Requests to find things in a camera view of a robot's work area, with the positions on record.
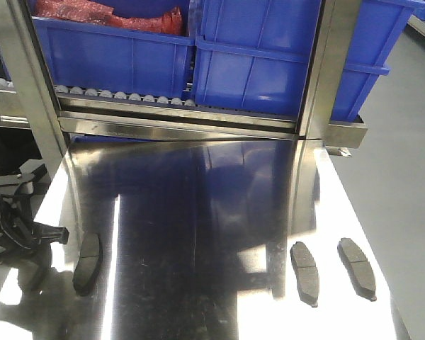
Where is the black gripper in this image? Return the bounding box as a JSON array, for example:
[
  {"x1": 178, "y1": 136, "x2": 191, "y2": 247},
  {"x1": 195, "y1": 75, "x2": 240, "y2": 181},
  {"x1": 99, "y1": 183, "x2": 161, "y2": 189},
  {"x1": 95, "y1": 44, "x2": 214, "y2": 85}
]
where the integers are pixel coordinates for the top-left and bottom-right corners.
[{"x1": 0, "y1": 196, "x2": 69, "y2": 261}]

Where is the brake pad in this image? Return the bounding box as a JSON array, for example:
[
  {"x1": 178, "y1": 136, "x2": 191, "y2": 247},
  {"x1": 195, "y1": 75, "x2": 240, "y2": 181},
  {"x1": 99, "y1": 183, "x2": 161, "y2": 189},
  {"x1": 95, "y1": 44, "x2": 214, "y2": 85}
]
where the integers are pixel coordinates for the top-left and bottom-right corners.
[
  {"x1": 337, "y1": 237, "x2": 377, "y2": 301},
  {"x1": 290, "y1": 242, "x2": 319, "y2": 307},
  {"x1": 72, "y1": 233, "x2": 103, "y2": 296}
]

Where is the left blue plastic bin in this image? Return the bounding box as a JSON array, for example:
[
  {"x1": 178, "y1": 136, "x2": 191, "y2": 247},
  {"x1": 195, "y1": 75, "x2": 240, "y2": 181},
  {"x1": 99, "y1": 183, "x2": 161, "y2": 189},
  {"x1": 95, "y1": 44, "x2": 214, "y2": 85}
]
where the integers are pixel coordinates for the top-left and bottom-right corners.
[{"x1": 28, "y1": 1, "x2": 195, "y2": 97}]

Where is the blue plastic bin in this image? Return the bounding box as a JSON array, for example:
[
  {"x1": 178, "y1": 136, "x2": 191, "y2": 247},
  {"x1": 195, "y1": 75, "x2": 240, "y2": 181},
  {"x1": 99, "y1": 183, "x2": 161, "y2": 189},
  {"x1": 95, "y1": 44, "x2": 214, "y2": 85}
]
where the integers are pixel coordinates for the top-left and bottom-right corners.
[
  {"x1": 191, "y1": 1, "x2": 425, "y2": 122},
  {"x1": 28, "y1": 1, "x2": 195, "y2": 97}
]

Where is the red plastic bag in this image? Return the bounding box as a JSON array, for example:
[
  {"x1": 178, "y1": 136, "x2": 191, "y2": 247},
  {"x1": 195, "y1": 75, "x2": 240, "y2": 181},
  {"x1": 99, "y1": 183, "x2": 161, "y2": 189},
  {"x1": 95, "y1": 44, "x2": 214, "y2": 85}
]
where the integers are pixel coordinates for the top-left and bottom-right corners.
[{"x1": 33, "y1": 1, "x2": 183, "y2": 35}]

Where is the right blue plastic bin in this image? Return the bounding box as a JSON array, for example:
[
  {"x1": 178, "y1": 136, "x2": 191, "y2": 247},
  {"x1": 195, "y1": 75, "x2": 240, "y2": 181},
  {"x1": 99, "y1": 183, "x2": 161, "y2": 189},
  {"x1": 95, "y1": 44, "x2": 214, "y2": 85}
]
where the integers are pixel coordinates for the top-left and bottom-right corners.
[{"x1": 191, "y1": 1, "x2": 425, "y2": 122}]

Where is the steel roller rack frame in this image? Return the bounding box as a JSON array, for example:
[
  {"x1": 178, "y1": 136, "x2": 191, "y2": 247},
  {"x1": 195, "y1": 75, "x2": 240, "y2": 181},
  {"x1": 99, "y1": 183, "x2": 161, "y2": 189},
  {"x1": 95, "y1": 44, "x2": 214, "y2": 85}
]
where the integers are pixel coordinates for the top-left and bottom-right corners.
[{"x1": 0, "y1": 1, "x2": 367, "y2": 175}]

